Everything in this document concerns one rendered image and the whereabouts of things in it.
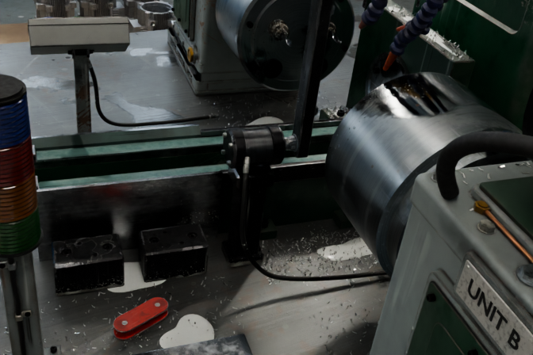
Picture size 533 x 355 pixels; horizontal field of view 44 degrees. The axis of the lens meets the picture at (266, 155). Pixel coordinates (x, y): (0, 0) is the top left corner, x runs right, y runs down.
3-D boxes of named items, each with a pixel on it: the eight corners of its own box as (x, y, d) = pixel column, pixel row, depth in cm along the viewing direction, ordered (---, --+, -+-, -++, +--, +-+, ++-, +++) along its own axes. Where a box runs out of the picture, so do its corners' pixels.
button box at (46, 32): (126, 51, 123) (123, 24, 123) (131, 43, 117) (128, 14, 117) (30, 55, 118) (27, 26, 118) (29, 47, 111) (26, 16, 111)
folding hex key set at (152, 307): (159, 303, 98) (159, 293, 97) (172, 314, 96) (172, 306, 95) (109, 330, 92) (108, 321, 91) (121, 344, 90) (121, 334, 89)
